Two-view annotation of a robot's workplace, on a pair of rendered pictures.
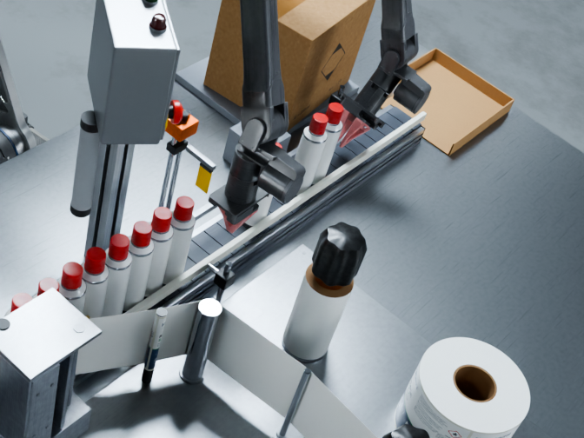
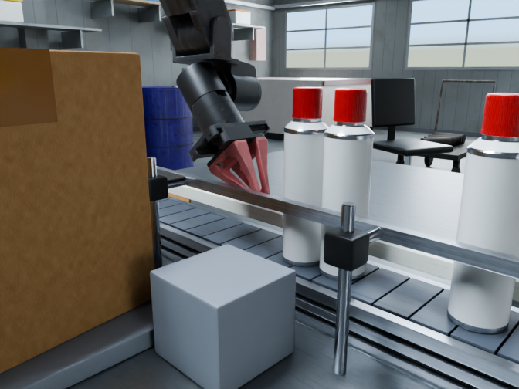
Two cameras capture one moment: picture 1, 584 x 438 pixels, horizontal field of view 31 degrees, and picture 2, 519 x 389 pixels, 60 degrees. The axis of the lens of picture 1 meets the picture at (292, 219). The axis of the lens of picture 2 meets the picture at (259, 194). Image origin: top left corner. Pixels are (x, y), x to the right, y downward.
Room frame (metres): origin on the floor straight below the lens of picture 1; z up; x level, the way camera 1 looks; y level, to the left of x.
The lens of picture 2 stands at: (1.65, 0.50, 1.10)
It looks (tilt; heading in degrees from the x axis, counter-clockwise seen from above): 15 degrees down; 287
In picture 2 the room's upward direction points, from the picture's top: straight up
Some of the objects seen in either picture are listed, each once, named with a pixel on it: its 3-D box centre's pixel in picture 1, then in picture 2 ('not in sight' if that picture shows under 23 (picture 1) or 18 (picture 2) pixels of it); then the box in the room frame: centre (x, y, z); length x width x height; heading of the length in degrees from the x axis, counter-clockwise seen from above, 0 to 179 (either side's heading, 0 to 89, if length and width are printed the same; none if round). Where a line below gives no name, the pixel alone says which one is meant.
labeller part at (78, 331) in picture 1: (41, 332); not in sight; (0.93, 0.30, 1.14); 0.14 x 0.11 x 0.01; 153
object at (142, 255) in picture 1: (136, 266); not in sight; (1.25, 0.24, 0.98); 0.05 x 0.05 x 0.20
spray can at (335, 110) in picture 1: (323, 143); (305, 177); (1.75, -0.01, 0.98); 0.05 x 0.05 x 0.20
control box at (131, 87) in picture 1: (131, 63); not in sight; (1.29, 0.31, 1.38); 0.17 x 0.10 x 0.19; 28
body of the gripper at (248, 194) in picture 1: (242, 186); not in sight; (1.38, 0.10, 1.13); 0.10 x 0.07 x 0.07; 154
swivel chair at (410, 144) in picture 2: not in sight; (407, 145); (1.57, -3.31, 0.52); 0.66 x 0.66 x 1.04
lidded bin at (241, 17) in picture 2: not in sight; (236, 18); (4.68, -7.98, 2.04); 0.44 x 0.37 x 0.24; 69
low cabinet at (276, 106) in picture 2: not in sight; (292, 105); (3.56, -7.80, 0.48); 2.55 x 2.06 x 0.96; 159
